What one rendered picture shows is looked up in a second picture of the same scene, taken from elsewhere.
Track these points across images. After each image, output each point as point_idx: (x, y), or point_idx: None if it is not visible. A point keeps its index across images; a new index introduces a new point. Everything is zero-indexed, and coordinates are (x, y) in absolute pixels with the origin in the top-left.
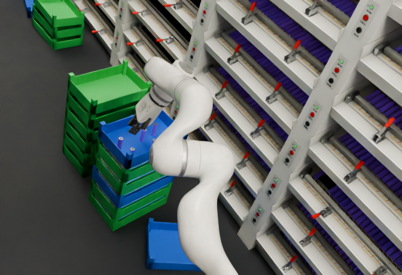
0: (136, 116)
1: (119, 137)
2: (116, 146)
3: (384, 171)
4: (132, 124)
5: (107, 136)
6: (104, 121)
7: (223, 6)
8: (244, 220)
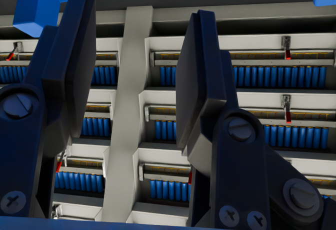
0: (54, 168)
1: None
2: None
3: None
4: (90, 60)
5: None
6: (19, 26)
7: None
8: None
